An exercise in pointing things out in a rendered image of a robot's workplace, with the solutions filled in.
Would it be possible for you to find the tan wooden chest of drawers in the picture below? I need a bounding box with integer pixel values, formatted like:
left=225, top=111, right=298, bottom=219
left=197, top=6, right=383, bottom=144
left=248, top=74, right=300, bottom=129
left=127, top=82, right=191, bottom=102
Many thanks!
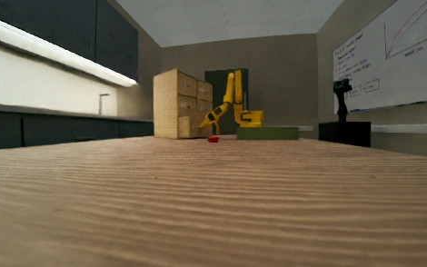
left=154, top=69, right=213, bottom=139

